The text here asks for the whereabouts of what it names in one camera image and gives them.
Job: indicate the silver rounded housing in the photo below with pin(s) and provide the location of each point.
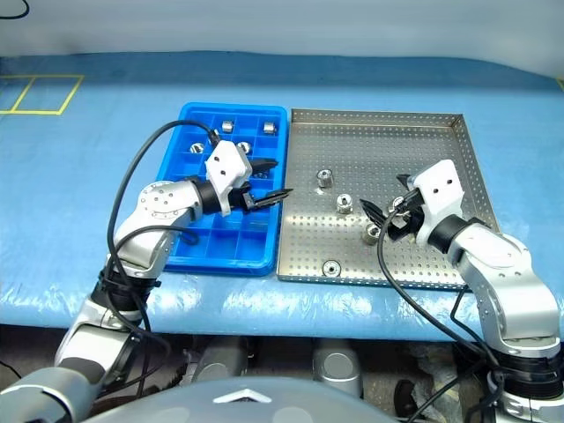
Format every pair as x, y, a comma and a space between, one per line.
337, 365

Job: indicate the black caster wheel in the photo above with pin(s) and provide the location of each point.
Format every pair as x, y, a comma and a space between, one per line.
403, 396

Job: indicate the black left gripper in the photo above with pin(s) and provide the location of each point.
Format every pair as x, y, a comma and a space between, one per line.
241, 198

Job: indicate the blue compartment tray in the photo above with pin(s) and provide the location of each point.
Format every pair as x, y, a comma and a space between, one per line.
264, 238

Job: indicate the blue plastic table cover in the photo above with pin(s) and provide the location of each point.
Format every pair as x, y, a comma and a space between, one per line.
88, 176

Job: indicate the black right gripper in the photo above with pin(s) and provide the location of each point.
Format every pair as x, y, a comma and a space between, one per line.
407, 220

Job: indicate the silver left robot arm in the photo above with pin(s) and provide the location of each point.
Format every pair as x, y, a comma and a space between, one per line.
163, 202

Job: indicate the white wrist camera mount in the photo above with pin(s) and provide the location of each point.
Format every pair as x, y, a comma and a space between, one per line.
440, 189
224, 169

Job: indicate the dark grey rounded housing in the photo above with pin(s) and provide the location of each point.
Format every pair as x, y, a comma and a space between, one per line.
220, 359

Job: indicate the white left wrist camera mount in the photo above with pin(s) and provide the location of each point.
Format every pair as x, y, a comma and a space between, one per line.
224, 169

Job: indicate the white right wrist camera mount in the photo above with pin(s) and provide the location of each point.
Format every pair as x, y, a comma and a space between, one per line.
440, 189

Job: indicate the perforated metal tray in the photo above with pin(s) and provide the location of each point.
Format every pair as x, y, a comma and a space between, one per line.
374, 145

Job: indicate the grey robot torso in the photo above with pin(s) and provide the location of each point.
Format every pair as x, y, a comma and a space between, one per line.
242, 410

